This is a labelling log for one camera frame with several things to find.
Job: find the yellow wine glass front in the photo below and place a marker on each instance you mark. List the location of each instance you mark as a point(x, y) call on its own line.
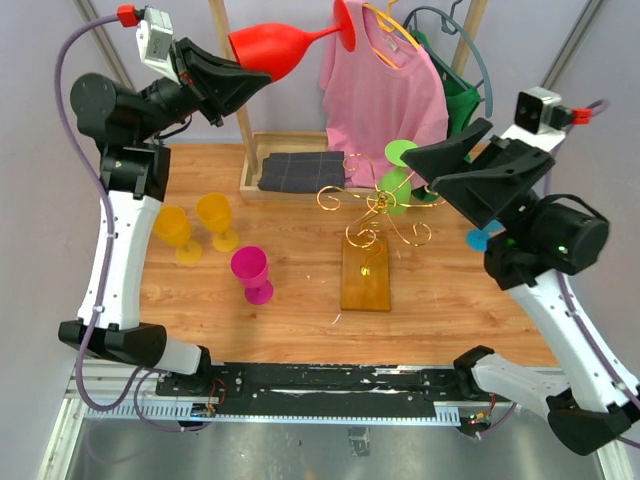
point(215, 213)

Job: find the red wine glass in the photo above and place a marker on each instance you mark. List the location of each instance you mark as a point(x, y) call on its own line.
point(276, 48)

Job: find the yellow wine glass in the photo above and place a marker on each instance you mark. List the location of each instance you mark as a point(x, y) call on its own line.
point(173, 228)
point(215, 213)

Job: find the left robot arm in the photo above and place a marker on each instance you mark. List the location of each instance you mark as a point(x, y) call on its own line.
point(132, 178)

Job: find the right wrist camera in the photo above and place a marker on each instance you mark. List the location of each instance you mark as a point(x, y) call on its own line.
point(542, 120)

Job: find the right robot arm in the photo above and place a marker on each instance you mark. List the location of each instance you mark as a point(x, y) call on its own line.
point(543, 242)

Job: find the pink t-shirt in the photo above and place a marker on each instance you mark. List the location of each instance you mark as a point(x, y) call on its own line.
point(367, 108)

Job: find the wooden rack base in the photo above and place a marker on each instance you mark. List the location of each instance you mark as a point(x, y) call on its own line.
point(365, 277)

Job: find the orange clothes hanger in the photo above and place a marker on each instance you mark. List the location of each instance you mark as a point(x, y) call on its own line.
point(385, 44)

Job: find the aluminium frame rail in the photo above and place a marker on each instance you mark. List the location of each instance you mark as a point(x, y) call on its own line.
point(103, 41)

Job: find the white slotted cable duct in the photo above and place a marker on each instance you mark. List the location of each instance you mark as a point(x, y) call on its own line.
point(189, 411)

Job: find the gold wire glass rack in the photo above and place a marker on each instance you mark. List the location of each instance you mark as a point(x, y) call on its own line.
point(366, 229)

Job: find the green tank top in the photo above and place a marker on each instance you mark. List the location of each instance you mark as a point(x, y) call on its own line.
point(462, 98)

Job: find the folded dark grey cloth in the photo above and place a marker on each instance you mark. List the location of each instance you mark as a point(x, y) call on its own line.
point(302, 172)

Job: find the magenta wine glass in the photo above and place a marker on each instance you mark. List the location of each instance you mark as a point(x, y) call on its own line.
point(250, 267)

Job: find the wooden clothes rack frame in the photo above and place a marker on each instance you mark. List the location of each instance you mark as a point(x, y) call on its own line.
point(252, 143)

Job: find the blue wine glass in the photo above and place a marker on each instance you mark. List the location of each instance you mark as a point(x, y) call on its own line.
point(477, 239)

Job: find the green wine glass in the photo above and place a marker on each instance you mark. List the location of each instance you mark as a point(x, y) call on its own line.
point(396, 183)

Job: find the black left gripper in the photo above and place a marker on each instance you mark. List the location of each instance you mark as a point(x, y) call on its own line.
point(223, 85)

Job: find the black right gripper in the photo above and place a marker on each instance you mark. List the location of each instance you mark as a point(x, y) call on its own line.
point(512, 167)

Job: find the grey clothes hanger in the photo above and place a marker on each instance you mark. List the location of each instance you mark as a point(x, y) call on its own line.
point(466, 46)

